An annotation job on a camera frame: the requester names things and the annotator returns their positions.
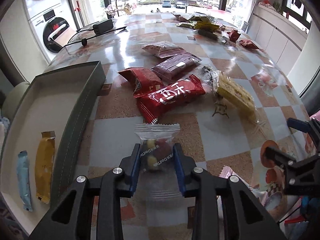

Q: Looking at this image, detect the white washing machine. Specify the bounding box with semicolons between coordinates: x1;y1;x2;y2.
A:
23;0;76;62

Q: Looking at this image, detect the red wrapper on table edge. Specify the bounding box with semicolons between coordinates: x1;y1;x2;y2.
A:
239;39;259;50

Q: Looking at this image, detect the clear candy packet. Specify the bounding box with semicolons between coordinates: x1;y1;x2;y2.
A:
135;124;180;172

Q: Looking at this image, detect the grey shallow cardboard box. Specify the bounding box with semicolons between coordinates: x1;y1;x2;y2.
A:
1;61;106;235

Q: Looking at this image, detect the pile of green yellow wrappers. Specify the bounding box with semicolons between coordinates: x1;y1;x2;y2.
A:
172;12;226;40

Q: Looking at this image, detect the light blue stick packet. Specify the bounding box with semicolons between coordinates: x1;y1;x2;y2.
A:
16;151;33;212

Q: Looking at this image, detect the yellow stick packet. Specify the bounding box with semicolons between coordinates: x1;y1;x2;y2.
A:
34;131;55;204

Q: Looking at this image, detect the small red wrapper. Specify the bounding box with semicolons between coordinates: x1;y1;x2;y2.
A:
227;29;241;42

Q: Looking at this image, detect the black power adapter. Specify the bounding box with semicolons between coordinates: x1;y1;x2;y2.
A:
92;19;113;35

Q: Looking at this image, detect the white cabinet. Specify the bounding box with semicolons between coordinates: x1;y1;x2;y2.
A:
247;4;308;75

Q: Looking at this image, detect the pink cranberry crisp packet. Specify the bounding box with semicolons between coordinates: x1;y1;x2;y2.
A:
219;166;234;179

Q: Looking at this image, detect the black cable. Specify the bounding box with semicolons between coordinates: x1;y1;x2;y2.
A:
61;25;128;49

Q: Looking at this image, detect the dark red snack packet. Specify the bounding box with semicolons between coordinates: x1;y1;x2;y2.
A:
118;67;164;98

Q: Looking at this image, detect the purple snack packet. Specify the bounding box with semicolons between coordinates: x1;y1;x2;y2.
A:
151;53;202;80

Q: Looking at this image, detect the red snack packet white lettering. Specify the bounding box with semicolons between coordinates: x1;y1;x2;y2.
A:
137;74;206;124

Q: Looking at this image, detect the white cranberry crisp packet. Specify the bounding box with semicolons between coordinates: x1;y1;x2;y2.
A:
141;41;186;59

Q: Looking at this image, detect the yellow biscuit clear packet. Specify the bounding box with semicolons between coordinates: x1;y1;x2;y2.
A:
199;66;259;124

